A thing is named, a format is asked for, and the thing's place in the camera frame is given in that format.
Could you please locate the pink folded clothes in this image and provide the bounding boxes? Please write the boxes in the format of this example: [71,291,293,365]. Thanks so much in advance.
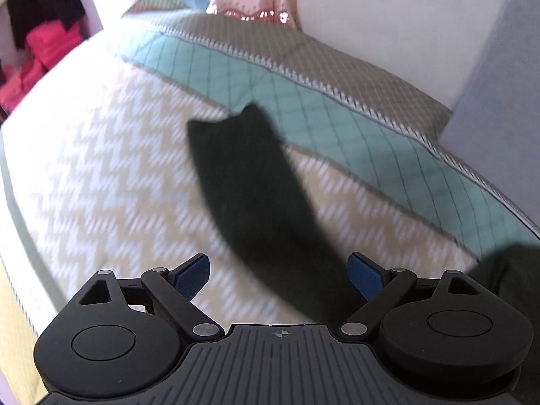
[0,20,85,114]

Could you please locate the yellow bed sheet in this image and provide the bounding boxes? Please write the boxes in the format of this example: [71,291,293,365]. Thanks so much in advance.
[0,257,47,397]

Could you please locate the beige white zigzag blanket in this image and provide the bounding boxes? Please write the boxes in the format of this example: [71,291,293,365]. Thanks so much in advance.
[0,29,477,338]

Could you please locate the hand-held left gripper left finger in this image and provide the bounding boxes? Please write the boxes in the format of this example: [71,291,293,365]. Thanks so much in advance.
[78,253,223,342]

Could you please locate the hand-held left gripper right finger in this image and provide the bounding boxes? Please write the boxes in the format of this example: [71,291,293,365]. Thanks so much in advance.
[337,252,482,342]

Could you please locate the dark green knit sweater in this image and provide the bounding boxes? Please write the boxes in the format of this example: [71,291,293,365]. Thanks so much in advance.
[186,104,540,326]

